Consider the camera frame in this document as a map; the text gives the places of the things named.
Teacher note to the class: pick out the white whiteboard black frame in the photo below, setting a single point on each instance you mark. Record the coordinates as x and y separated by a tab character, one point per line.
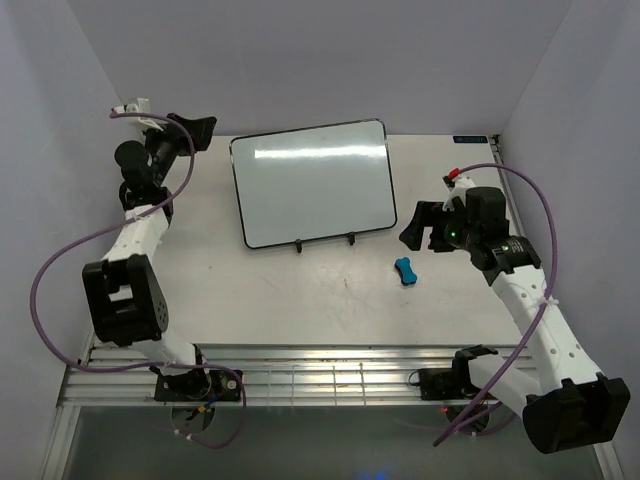
313	183

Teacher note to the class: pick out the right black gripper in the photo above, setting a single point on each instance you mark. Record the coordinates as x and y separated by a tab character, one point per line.
424	217

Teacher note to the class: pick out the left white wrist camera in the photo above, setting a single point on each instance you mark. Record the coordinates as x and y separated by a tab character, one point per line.
138	105

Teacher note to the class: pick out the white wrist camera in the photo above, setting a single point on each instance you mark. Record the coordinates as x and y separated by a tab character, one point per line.
457	184
138	105

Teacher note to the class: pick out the blue whiteboard eraser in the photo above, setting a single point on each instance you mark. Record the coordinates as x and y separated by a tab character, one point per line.
405	271

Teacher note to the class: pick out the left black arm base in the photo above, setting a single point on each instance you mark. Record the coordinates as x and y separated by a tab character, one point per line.
198	385

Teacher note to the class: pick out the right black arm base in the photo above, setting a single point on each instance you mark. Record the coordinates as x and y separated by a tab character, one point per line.
440	384

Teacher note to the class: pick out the aluminium rail frame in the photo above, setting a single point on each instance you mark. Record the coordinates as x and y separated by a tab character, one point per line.
332	326

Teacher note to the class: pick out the right blue corner label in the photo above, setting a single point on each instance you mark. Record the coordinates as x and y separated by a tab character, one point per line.
470	139

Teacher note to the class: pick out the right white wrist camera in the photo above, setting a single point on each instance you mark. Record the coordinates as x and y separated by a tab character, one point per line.
457	184

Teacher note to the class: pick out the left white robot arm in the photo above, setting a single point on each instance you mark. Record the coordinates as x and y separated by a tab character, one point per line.
126	303

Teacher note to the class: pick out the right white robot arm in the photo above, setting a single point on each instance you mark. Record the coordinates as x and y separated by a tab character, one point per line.
571	403

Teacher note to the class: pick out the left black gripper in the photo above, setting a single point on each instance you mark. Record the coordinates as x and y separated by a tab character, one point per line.
201	131

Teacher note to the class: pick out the black wire whiteboard stand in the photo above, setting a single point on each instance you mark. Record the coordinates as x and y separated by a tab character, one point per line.
346	238

